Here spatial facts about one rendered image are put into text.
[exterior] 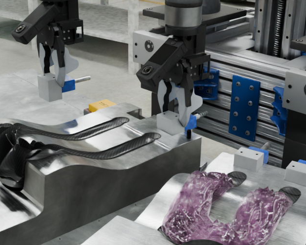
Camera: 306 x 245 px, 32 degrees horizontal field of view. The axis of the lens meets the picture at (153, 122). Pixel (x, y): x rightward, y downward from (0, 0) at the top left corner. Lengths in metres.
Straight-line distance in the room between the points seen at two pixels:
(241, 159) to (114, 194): 0.26
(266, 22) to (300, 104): 0.38
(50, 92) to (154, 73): 0.32
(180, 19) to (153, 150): 0.26
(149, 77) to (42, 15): 0.30
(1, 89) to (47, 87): 0.45
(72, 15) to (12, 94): 0.47
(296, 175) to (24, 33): 0.64
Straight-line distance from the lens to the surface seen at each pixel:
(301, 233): 0.85
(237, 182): 1.05
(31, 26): 1.20
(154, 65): 1.06
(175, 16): 1.06
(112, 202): 1.02
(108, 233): 0.79
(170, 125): 1.12
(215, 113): 1.56
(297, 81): 1.24
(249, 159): 1.07
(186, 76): 1.08
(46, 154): 0.95
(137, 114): 1.26
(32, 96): 1.61
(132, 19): 4.12
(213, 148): 3.07
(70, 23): 1.24
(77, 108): 1.51
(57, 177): 0.92
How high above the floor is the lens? 1.37
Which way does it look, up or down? 24 degrees down
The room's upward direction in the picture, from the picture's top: 1 degrees clockwise
